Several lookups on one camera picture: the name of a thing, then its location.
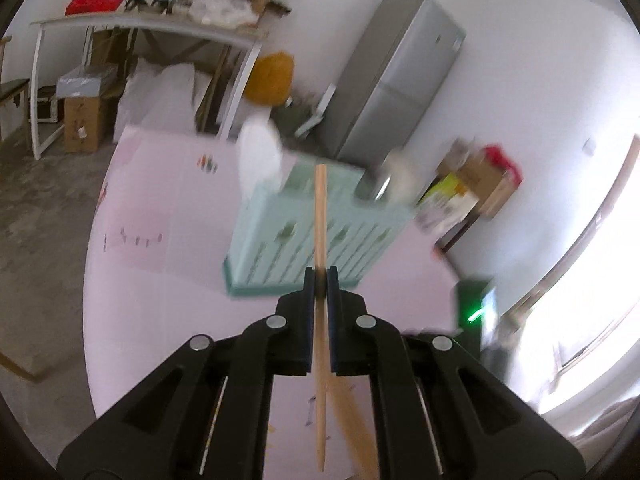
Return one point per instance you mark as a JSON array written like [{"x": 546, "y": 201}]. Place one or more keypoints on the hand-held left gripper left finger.
[{"x": 311, "y": 285}]

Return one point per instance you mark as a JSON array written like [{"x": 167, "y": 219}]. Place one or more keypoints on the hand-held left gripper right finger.
[{"x": 331, "y": 285}]

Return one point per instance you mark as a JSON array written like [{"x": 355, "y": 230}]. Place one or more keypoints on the teal star-cutout utensil holder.
[{"x": 280, "y": 245}]

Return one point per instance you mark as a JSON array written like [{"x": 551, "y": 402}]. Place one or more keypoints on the light bamboo chopstick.
[
  {"x": 321, "y": 220},
  {"x": 357, "y": 435}
]

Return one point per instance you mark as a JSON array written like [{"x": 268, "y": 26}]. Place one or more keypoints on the deep white plastic spoon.
[{"x": 402, "y": 172}]

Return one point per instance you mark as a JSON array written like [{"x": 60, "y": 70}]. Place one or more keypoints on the white rice paddle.
[{"x": 257, "y": 155}]

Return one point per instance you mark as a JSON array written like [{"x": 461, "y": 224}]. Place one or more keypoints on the dark wooden stool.
[{"x": 460, "y": 234}]

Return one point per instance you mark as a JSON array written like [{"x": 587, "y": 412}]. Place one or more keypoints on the yellow and white rice bag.
[{"x": 445, "y": 200}]

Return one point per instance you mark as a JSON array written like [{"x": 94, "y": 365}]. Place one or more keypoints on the open cardboard box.
[{"x": 487, "y": 185}]

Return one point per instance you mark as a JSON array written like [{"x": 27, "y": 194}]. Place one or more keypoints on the bright window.
[{"x": 595, "y": 280}]

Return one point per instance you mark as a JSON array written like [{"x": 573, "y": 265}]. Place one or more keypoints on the small red bag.
[{"x": 502, "y": 160}]

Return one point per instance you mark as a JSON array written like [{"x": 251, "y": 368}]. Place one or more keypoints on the yellow plastic bag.
[{"x": 270, "y": 77}]

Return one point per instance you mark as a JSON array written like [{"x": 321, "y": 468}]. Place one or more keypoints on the grey refrigerator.
[{"x": 395, "y": 80}]

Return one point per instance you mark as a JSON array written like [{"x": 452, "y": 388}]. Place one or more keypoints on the white sack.
[{"x": 160, "y": 100}]

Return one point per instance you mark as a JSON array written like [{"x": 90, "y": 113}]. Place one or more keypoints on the brown cardboard box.
[{"x": 85, "y": 125}]

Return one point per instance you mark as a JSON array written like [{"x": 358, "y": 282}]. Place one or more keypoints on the clear plastic bag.
[{"x": 220, "y": 10}]

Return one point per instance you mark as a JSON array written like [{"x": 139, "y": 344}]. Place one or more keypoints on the grey flat box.
[{"x": 85, "y": 80}]

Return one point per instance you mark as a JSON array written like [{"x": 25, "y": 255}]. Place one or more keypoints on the white-legged wooden desk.
[{"x": 150, "y": 22}]

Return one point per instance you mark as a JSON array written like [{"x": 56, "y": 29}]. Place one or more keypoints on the small toaster oven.
[{"x": 47, "y": 106}]

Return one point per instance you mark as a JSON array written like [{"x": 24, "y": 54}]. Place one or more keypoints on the wooden chair with dark seat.
[{"x": 12, "y": 87}]

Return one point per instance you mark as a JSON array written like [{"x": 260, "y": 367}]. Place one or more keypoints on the white wall socket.
[{"x": 590, "y": 145}]

